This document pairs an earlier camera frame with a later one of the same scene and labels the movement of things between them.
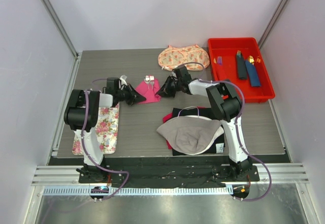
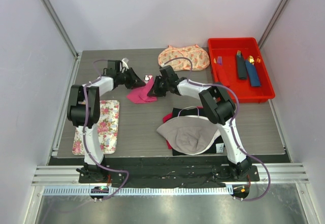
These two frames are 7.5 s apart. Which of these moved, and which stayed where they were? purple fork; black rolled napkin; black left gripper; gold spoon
Moved: black left gripper
Stayed: purple fork; gold spoon; black rolled napkin
